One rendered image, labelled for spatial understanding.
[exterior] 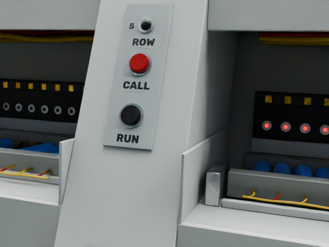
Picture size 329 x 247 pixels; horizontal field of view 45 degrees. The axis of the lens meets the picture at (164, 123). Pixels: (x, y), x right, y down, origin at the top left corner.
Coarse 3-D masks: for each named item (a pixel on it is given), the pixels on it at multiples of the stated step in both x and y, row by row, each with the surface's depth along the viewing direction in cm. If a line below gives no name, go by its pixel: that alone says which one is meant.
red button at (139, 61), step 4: (136, 56) 32; (140, 56) 32; (144, 56) 32; (132, 60) 32; (136, 60) 32; (140, 60) 32; (144, 60) 31; (148, 60) 32; (132, 64) 32; (136, 64) 32; (140, 64) 31; (144, 64) 31; (148, 64) 32; (132, 68) 32; (136, 68) 31; (140, 68) 31; (144, 68) 31; (136, 72) 32; (140, 72) 32
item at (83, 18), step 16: (0, 0) 39; (16, 0) 38; (32, 0) 38; (48, 0) 37; (64, 0) 37; (80, 0) 36; (96, 0) 36; (0, 16) 39; (16, 16) 38; (32, 16) 38; (48, 16) 37; (64, 16) 37; (80, 16) 36; (96, 16) 36; (0, 32) 54; (16, 32) 54; (32, 32) 53; (48, 32) 52; (64, 32) 52; (80, 32) 51
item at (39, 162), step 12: (0, 156) 39; (12, 156) 39; (24, 156) 38; (36, 156) 38; (48, 156) 38; (0, 168) 39; (12, 168) 39; (24, 168) 38; (36, 168) 38; (48, 168) 38
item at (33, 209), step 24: (0, 120) 55; (24, 120) 54; (72, 144) 32; (0, 192) 34; (24, 192) 34; (48, 192) 34; (0, 216) 33; (24, 216) 32; (48, 216) 32; (0, 240) 33; (24, 240) 32; (48, 240) 32
